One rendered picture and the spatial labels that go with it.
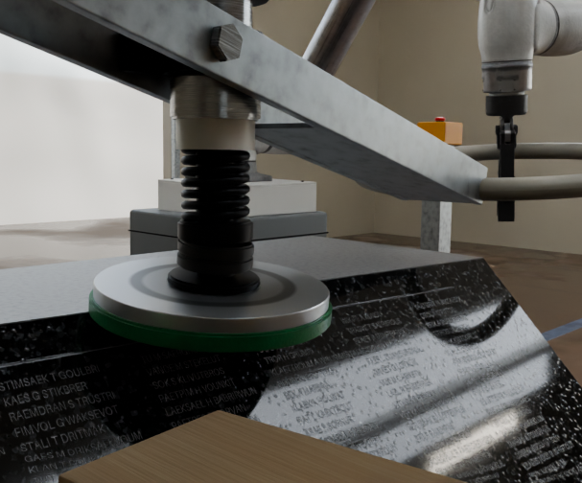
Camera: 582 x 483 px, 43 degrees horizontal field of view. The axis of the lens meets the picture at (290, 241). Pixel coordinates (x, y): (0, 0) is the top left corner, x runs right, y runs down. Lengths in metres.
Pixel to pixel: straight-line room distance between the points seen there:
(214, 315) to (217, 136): 0.15
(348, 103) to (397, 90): 8.19
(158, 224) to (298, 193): 0.39
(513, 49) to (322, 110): 0.75
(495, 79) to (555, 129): 6.52
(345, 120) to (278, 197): 1.26
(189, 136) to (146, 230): 1.42
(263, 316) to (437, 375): 0.31
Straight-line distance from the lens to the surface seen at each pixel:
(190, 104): 0.63
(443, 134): 2.63
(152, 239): 2.02
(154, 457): 0.34
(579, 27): 1.51
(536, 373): 0.96
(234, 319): 0.57
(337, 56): 2.00
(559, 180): 0.98
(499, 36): 1.39
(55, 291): 0.76
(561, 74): 7.93
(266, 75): 0.62
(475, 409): 0.85
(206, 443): 0.35
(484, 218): 8.26
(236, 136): 0.63
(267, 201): 1.93
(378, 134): 0.76
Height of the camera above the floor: 0.96
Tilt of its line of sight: 7 degrees down
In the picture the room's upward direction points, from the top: 1 degrees clockwise
